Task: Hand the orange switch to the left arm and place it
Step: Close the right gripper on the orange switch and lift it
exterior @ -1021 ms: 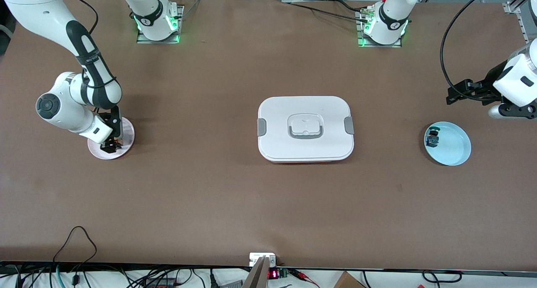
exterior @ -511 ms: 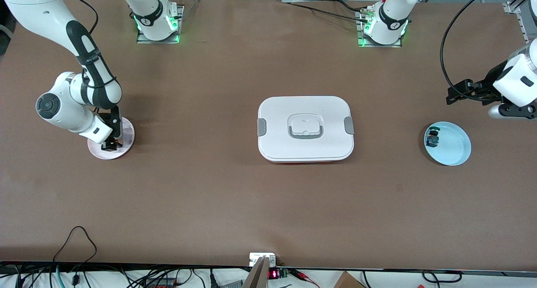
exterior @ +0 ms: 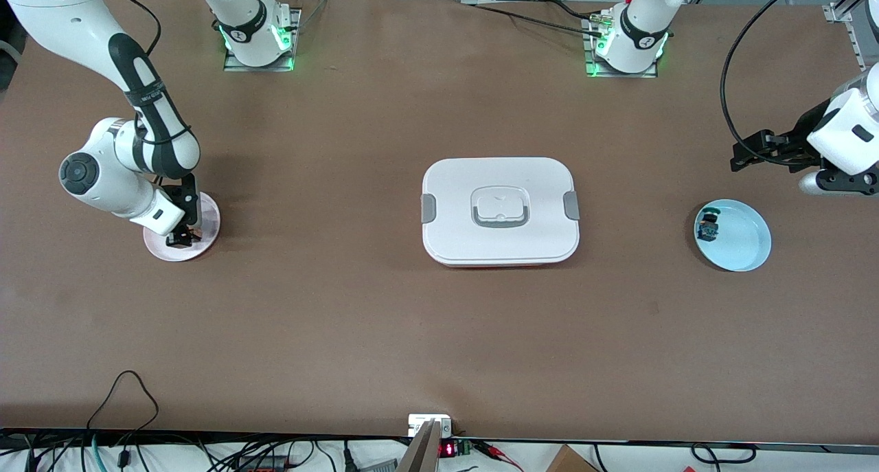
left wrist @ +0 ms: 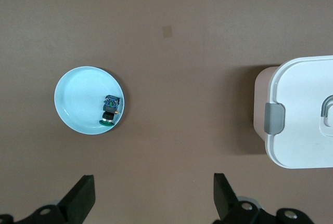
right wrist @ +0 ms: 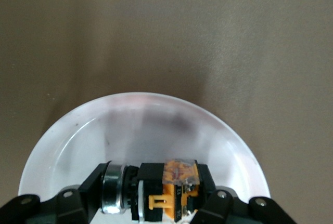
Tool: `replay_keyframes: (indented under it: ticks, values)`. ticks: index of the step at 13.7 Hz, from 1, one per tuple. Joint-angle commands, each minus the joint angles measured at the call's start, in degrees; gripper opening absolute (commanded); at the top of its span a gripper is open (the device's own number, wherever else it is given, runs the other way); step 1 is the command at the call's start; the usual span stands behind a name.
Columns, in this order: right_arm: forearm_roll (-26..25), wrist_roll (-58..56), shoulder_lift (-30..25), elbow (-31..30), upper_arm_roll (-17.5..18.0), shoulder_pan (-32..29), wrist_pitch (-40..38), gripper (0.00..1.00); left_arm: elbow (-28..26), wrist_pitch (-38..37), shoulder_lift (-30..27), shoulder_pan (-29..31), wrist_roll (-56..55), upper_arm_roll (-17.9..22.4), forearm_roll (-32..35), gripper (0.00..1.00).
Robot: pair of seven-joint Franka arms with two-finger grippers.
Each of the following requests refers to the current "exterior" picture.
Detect white lunch box grey clips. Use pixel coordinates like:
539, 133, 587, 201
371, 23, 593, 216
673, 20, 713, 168
420, 157, 581, 268

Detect brown cardboard box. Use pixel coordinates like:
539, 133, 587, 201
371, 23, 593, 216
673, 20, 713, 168
546, 445, 600, 472

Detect pink round plate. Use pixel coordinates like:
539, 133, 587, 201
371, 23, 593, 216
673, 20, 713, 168
143, 192, 222, 262

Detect light blue round plate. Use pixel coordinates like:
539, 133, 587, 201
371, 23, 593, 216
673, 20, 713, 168
692, 199, 772, 272

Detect orange black power strip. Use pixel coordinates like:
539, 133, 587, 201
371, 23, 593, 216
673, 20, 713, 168
233, 457, 293, 472

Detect white clamp block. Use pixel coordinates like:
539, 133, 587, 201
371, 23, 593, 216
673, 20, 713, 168
408, 414, 454, 437

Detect red clip leads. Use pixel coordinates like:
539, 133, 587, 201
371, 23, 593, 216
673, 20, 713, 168
474, 441, 524, 471

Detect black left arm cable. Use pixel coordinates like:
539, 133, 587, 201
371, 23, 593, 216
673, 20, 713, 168
720, 0, 818, 160

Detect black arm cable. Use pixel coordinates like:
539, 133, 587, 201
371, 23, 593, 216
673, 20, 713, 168
720, 0, 818, 160
93, 0, 163, 57

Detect perforated metal rail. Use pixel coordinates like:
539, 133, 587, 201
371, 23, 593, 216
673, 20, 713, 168
849, 20, 869, 73

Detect aluminium frame profile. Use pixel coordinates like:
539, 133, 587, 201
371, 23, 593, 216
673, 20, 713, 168
823, 0, 871, 23

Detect black looped table cable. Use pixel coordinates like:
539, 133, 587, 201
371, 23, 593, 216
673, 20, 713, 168
86, 370, 161, 435

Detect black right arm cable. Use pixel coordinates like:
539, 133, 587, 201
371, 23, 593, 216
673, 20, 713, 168
93, 0, 163, 57

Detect long black base cable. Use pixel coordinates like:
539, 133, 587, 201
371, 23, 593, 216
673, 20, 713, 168
472, 0, 619, 36

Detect black oval cable loop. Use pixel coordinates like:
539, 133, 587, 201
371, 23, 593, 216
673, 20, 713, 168
690, 443, 757, 464

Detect grey aluminium post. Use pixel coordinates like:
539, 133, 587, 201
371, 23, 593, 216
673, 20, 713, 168
397, 420, 444, 472

